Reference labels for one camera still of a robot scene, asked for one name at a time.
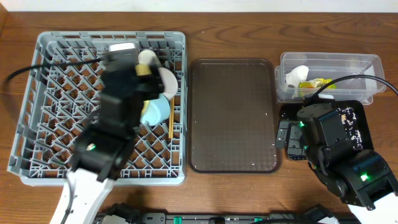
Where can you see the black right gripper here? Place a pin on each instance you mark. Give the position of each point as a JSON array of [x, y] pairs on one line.
[[295, 144]]

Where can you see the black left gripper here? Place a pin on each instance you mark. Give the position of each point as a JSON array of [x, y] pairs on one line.
[[144, 86]]

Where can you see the white bowl with food residue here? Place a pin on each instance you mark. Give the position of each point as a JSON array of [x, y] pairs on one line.
[[170, 83]]

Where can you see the wooden chopsticks pair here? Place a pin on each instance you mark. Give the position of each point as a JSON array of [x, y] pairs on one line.
[[171, 118]]

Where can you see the green pandan cake wrapper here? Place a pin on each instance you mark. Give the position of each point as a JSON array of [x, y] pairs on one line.
[[315, 83]]

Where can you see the white tissue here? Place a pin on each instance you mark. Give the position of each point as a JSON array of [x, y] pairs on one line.
[[296, 76]]

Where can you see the yellow plate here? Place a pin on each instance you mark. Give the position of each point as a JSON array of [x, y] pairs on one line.
[[144, 73]]

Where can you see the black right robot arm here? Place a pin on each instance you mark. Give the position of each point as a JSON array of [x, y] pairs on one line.
[[334, 139]]

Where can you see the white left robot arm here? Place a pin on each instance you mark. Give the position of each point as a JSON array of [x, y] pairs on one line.
[[104, 147]]

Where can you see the grey dishwasher rack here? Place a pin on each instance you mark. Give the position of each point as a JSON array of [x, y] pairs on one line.
[[64, 88]]

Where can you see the light blue bowl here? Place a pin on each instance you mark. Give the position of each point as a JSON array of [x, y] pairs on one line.
[[156, 111]]

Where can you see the white plastic cup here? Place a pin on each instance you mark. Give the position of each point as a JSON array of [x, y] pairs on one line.
[[148, 57]]

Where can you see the dark brown serving tray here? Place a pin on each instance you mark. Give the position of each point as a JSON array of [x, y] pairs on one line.
[[232, 116]]

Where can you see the clear plastic bin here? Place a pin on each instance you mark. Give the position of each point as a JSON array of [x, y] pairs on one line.
[[334, 66]]

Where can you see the spilled rice and nuts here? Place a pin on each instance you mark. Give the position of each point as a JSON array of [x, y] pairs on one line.
[[350, 123]]

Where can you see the black plastic bin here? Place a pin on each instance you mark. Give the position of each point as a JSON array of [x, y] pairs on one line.
[[289, 112]]

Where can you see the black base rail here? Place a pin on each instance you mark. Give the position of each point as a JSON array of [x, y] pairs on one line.
[[122, 213]]

